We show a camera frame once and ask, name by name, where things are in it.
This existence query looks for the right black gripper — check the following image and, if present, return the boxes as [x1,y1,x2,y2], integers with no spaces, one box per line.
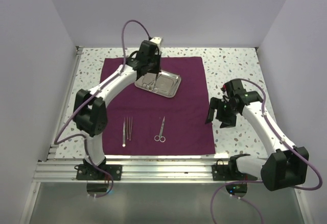
[205,96,239,129]

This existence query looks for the steel instrument tray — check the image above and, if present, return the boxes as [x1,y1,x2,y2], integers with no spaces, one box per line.
[134,70,181,98]

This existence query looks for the purple surgical wrap cloth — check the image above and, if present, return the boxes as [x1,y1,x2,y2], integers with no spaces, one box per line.
[102,57,215,156]

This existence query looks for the steel surgical scissors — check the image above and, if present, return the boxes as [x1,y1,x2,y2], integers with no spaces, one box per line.
[154,117,166,143]

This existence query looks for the thin pink-tipped tweezers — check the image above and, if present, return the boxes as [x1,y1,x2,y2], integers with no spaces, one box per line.
[128,117,133,140]

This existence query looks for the steel forceps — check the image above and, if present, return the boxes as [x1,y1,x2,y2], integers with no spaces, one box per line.
[122,121,126,147]

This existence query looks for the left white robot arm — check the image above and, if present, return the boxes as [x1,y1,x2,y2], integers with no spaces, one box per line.
[73,37,163,180]

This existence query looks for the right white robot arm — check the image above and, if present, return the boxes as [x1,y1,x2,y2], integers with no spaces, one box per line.
[205,79,309,191]

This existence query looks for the steel hemostat clamp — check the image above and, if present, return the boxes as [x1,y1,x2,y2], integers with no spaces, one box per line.
[142,73,158,91]

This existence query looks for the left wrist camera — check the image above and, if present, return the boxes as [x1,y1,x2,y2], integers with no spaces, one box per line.
[150,37,164,46]

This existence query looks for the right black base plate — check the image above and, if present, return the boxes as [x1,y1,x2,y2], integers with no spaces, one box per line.
[211,159,257,181]

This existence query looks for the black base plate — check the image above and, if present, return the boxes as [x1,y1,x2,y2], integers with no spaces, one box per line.
[211,159,257,181]
[74,164,123,181]

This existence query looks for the aluminium left side rail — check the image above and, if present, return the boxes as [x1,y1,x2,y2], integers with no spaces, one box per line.
[46,46,84,161]

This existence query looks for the aluminium rail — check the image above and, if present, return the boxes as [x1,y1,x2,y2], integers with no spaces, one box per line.
[46,46,84,161]
[33,158,216,183]

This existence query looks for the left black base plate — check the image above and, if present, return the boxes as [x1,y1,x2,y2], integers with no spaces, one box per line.
[74,164,123,181]

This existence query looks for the aluminium front rail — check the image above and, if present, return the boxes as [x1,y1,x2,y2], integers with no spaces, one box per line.
[33,158,216,183]

